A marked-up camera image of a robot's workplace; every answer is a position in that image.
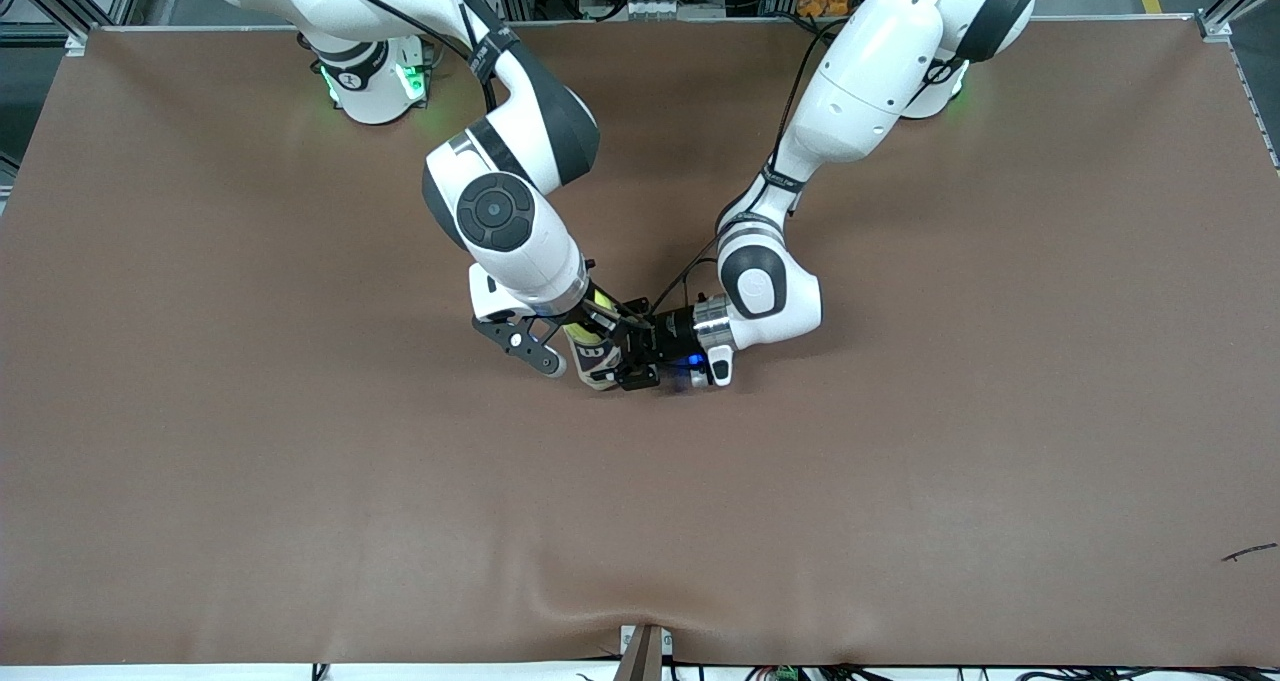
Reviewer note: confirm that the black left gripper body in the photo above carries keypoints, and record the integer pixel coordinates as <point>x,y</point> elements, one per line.
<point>675,342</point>

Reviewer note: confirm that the clear Wilson tennis ball can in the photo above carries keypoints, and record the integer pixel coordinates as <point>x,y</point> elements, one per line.
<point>600,369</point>

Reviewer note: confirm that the plain yellow tennis ball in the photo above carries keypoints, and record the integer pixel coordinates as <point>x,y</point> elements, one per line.
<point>577,335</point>

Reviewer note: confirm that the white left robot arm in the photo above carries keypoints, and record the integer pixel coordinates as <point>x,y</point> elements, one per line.
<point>860,71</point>

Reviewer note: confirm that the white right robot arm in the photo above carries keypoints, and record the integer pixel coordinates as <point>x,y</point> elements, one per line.
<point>520,241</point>

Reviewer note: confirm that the brown table mat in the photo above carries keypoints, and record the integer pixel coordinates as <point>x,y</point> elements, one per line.
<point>640,521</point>

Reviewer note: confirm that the white power strip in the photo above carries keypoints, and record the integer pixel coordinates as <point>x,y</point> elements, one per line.
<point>670,6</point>

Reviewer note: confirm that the green terminal connector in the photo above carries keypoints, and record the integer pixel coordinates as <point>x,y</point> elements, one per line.
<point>787,673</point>

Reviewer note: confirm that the small dark twig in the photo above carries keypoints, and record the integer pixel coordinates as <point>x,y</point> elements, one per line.
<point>1250,552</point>

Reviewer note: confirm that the metal table edge bracket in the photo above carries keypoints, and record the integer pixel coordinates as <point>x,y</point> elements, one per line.
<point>645,653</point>

